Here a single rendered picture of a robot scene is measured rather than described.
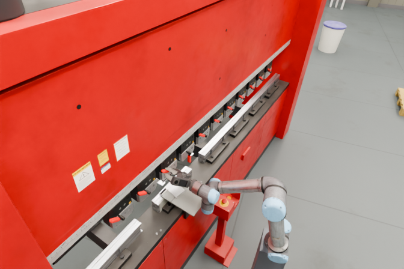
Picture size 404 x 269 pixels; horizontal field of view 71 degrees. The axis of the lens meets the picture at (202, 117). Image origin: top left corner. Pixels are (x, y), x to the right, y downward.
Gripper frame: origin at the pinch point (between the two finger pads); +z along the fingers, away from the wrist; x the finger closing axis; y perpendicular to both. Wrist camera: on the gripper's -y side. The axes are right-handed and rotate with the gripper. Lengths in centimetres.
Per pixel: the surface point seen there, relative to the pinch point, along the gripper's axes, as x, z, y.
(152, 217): -37.5, 6.1, 19.9
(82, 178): -3, 3, -60
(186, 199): -17.1, -9.7, 24.8
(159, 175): -5.4, 4.5, 4.0
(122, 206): -21.1, 2.9, -23.8
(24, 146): 10, 3, -90
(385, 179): 49, -147, 258
